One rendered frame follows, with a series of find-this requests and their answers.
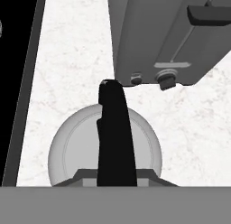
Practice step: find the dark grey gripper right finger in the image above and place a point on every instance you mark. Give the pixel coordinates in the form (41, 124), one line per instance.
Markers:
(145, 175)

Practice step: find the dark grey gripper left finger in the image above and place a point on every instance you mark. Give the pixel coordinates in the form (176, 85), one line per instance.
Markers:
(87, 175)

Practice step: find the small grey appliance knob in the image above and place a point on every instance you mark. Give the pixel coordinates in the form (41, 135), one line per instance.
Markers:
(136, 78)

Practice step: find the large dark appliance knob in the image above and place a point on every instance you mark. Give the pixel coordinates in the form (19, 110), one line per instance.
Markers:
(167, 79)

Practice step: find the black hob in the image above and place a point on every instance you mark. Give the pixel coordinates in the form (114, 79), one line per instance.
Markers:
(13, 68)

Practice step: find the grey countertop appliance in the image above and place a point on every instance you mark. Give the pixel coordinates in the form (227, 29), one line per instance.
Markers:
(141, 35)

